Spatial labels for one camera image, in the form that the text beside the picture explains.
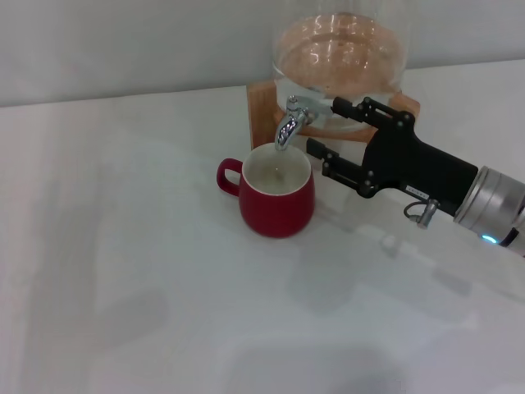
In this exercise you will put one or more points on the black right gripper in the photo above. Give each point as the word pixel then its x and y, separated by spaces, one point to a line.
pixel 410 160

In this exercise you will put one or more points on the chrome faucet with lever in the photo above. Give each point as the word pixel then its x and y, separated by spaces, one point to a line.
pixel 287 127

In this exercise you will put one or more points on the red ceramic cup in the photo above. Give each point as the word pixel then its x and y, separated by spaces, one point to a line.
pixel 275 209

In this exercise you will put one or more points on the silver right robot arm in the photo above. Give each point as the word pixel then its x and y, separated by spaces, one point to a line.
pixel 492 197

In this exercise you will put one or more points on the clear glass dispenser jar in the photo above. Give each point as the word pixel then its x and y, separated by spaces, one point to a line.
pixel 340 61

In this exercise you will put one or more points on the light wooden jar stand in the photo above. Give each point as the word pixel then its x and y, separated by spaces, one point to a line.
pixel 262 111

